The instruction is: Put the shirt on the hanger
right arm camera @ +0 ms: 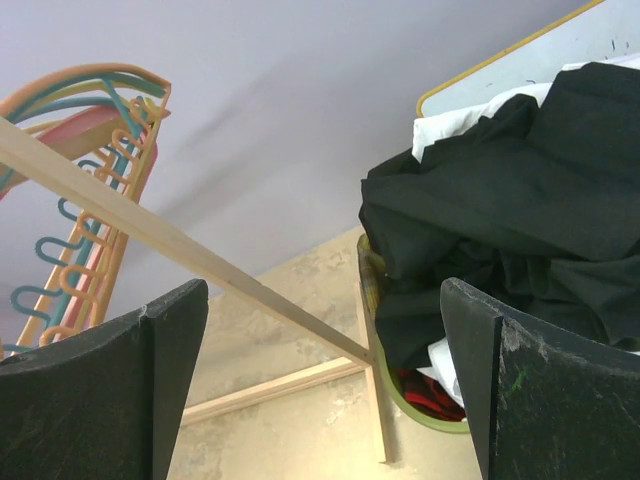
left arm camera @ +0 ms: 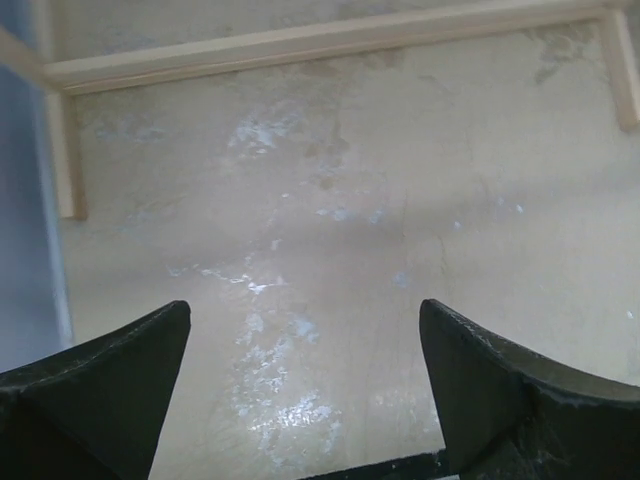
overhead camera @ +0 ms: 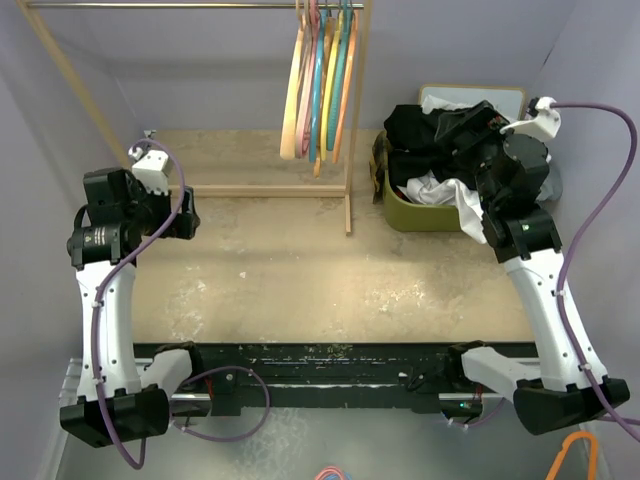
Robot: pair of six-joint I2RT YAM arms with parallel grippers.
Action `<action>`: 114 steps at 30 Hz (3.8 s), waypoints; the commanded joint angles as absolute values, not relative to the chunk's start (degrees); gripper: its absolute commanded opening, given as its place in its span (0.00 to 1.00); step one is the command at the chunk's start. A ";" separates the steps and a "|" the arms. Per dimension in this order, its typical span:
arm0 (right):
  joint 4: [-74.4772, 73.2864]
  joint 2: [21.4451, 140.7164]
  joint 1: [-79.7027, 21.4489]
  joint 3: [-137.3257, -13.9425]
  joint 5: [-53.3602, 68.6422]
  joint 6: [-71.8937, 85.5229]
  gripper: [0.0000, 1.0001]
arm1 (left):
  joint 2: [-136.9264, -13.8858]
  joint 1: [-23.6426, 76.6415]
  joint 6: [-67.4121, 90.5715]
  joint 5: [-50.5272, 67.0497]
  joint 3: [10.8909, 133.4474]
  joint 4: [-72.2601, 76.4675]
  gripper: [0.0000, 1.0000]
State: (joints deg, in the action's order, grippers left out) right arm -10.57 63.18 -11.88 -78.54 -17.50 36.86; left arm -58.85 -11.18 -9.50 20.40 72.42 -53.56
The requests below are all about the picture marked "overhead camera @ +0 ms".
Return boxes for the black shirt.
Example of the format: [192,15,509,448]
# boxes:
[384,105,476,190]

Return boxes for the teal plastic hanger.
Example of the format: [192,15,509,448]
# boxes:
[326,0,352,151]

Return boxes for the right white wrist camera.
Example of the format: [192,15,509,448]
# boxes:
[500,96,561,142]

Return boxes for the grey cloth behind basket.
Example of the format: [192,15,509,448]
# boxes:
[536,155,563,202]

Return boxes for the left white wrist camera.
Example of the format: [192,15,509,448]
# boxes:
[128,147,173,196]

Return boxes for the white shirt pile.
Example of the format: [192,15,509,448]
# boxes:
[405,94,511,245]

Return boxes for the pink plastic hanger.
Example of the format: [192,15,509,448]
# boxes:
[295,0,319,158]

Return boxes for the wooden clothes rack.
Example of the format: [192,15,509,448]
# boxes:
[18,1,372,206]

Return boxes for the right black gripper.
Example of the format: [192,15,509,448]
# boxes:
[436,101,513,212]

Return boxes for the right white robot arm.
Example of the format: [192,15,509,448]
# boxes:
[434,97,630,435]

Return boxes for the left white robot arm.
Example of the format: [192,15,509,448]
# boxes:
[59,167,206,448]

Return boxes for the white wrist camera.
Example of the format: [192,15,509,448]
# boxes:
[500,96,561,142]
[128,147,173,196]

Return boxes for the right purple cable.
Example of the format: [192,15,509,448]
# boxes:
[549,101,640,444]

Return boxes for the blue plastic hanger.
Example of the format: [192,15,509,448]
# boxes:
[309,1,325,163]

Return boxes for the green laundry basket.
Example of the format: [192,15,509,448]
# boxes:
[372,129,481,234]

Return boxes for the beige plastic hanger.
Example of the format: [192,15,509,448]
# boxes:
[279,0,305,160]

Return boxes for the pink hanger on floor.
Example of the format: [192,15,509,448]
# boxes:
[314,466,352,480]

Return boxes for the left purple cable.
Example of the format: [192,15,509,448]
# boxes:
[92,139,187,471]

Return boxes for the yellow plastic hanger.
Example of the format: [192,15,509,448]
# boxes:
[320,13,341,161]

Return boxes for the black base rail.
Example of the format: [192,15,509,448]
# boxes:
[132,341,541,416]

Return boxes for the purple cable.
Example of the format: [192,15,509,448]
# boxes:
[92,139,187,471]
[549,101,640,444]

